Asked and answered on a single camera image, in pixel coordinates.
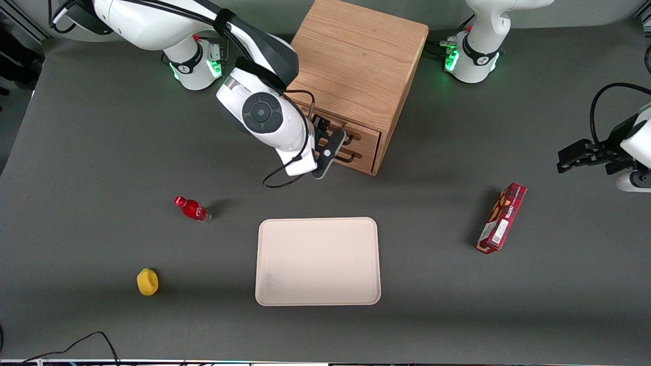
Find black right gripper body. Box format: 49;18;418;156
311;115;337;153

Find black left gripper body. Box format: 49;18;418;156
603;118;640;174

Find wooden drawer with black handle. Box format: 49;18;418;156
291;98;382;154
325;133;380;174

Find wooden drawer cabinet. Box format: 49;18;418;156
285;0;429;176

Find red snack box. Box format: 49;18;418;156
476;182;527;255

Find beige rectangular tray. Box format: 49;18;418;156
255;217;381;307

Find small red bottle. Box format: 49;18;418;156
174;196;213;223

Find yellow lemon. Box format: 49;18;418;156
136;268;159;296

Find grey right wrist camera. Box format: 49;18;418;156
311;129;347;180

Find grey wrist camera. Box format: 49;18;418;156
311;129;347;180
614;170;651;193

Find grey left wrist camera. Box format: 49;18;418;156
614;170;651;193

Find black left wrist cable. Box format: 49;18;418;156
589;82;651;153

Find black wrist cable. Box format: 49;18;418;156
589;82;651;153
262;89;317;189

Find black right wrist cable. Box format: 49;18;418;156
262;89;317;189

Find black left arm base cables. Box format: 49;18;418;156
425;14;477;57

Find thin black cable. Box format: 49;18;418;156
20;331;121;366

